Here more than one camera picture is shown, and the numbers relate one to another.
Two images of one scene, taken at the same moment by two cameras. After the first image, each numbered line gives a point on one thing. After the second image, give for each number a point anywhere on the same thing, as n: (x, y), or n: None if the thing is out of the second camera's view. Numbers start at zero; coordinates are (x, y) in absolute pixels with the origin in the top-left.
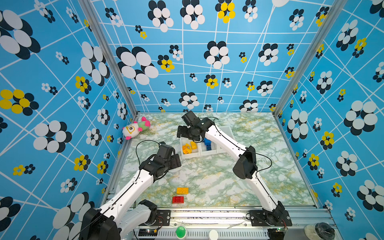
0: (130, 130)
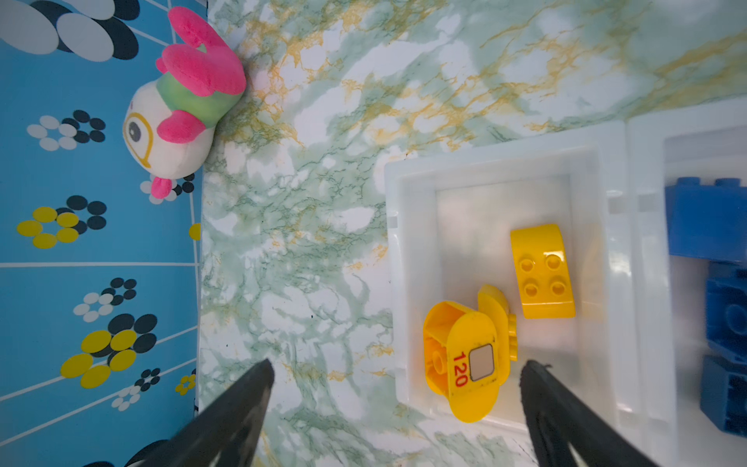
0: (169, 122)
